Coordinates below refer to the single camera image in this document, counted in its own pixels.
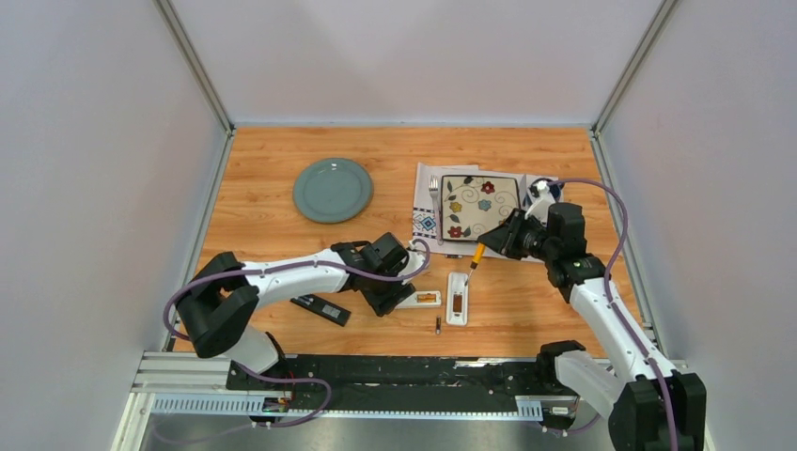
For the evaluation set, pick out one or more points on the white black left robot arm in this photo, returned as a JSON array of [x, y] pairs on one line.
[[216, 307]]

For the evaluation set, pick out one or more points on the yellow handled screwdriver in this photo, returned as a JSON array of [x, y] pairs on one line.
[[478, 255]]

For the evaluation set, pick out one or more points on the teal round plate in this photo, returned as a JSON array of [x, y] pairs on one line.
[[332, 190]]

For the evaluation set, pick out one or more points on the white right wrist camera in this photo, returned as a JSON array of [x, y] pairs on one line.
[[540, 215]]

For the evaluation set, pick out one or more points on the aluminium frame rail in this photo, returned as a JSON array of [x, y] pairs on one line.
[[180, 373]]

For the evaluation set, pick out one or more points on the silver fork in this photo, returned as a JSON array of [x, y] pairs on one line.
[[435, 195]]

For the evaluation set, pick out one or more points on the white patterned placemat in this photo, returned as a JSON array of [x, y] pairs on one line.
[[423, 219]]

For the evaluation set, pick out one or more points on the floral square ceramic plate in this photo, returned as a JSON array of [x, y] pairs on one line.
[[472, 205]]

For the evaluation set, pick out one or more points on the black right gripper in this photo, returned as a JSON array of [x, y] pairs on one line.
[[503, 237]]

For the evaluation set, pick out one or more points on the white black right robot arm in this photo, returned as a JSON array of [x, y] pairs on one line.
[[647, 402]]

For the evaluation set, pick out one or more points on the short white remote control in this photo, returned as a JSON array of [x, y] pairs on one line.
[[456, 305]]

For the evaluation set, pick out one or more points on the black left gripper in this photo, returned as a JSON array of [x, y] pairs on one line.
[[383, 304]]

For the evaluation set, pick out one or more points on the dark blue mug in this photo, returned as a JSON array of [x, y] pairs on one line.
[[541, 193]]

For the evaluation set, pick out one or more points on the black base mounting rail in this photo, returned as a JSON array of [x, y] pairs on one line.
[[397, 385]]

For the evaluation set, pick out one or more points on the long white remote control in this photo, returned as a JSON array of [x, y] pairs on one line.
[[411, 303]]

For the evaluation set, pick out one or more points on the black remote control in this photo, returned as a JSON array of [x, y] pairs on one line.
[[323, 308]]

